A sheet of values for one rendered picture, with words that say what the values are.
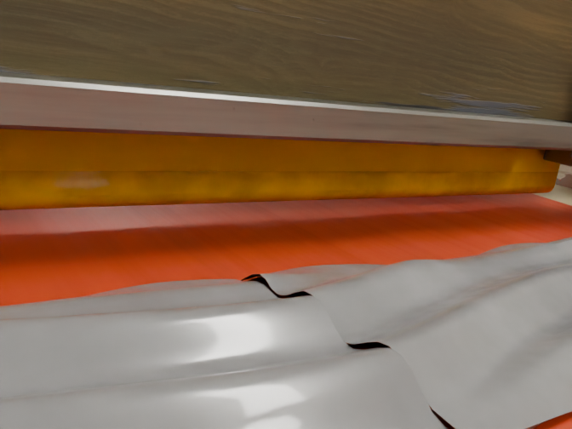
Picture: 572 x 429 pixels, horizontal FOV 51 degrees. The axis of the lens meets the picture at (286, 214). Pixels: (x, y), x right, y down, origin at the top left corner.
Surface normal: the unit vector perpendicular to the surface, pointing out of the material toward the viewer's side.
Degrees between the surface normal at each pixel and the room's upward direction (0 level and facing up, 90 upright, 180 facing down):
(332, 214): 0
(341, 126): 90
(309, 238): 0
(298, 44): 90
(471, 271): 27
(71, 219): 0
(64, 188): 90
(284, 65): 90
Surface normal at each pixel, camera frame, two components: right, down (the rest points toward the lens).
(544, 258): 0.34, -0.76
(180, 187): 0.55, 0.28
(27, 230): 0.13, -0.96
